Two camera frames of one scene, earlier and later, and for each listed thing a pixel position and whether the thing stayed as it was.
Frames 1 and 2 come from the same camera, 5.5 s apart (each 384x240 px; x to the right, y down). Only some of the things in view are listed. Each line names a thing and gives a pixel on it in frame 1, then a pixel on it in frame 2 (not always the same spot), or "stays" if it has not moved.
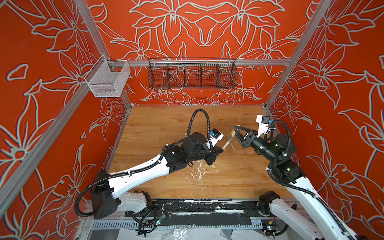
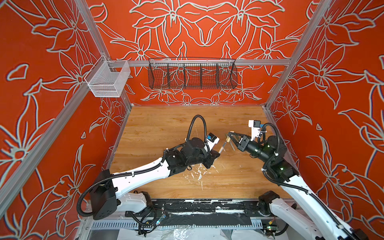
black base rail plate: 201,208 stays
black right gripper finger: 236,127 to 230,133
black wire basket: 188,73 stays
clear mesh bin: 107,78 stays
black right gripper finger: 239,136 to 236,143
